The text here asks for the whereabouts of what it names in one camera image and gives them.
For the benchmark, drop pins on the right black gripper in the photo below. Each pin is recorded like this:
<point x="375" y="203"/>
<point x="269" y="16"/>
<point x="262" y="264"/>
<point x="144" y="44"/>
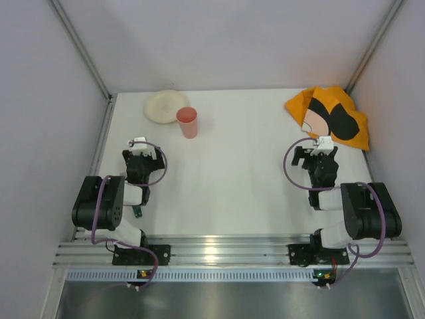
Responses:
<point x="315" y="159"/>

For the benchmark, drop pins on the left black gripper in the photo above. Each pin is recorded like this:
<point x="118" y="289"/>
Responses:
<point x="142" y="159"/>

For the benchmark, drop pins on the orange cartoon placemat cloth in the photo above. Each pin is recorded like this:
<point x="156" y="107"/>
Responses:
<point x="330" y="112"/>

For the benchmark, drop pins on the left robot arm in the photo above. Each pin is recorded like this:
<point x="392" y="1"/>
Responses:
<point x="99" y="206"/>

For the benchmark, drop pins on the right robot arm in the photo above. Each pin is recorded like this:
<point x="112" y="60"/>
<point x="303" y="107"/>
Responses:
<point x="368" y="210"/>

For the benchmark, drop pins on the cream round plate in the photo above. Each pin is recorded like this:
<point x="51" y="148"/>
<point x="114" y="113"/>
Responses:
<point x="162" y="107"/>

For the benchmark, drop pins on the pink plastic cup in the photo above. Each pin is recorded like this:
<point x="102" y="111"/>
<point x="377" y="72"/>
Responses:
<point x="187" y="119"/>

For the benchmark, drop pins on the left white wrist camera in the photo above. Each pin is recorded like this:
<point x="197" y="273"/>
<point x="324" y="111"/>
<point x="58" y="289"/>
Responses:
<point x="138" y="147"/>

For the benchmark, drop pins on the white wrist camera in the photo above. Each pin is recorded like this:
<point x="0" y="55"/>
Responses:
<point x="323" y="145"/>
<point x="138" y="147"/>

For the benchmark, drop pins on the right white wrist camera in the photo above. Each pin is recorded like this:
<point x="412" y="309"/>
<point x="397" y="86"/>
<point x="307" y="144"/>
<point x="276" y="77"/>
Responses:
<point x="323" y="145"/>

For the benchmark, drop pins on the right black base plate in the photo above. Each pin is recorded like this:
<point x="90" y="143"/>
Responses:
<point x="304" y="255"/>

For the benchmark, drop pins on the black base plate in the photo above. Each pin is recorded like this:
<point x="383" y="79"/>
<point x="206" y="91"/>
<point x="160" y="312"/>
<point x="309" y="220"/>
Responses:
<point x="134" y="257"/>
<point x="304" y="255"/>

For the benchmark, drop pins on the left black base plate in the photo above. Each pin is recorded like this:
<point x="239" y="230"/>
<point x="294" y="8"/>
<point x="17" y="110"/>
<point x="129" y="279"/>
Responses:
<point x="134" y="257"/>

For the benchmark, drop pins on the aluminium mounting rail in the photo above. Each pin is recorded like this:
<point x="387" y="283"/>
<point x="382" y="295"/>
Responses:
<point x="219" y="251"/>

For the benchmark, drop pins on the white slotted cable duct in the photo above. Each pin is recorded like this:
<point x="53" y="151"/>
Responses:
<point x="200" y="275"/>

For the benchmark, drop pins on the left aluminium frame post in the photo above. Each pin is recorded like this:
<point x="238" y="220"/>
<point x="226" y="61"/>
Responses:
<point x="62" y="16"/>

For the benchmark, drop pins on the aluminium frame post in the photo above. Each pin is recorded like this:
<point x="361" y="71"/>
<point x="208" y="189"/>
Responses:
<point x="381" y="31"/>
<point x="62" y="16"/>

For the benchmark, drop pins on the right aluminium frame post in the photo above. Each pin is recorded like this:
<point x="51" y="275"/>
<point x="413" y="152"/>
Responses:
<point x="381" y="31"/>

